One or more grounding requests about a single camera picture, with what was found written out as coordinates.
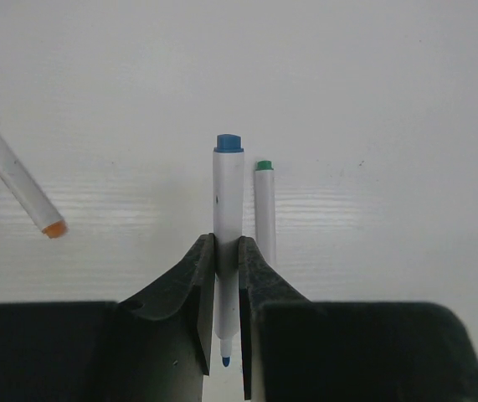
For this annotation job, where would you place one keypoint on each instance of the blue marker pen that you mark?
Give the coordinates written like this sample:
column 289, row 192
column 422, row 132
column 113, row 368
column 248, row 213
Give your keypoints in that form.
column 228, row 204

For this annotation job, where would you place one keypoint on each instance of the green marker pen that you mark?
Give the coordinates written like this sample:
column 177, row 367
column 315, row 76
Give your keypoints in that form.
column 264, row 210

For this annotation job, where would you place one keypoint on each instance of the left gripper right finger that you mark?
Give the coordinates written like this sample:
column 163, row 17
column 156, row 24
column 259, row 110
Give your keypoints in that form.
column 269, row 310

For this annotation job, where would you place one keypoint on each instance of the peach orange marker pen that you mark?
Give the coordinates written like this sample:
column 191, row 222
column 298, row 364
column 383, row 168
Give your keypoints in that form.
column 29, row 194

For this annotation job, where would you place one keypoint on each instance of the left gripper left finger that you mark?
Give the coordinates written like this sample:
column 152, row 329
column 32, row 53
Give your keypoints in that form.
column 164, row 332

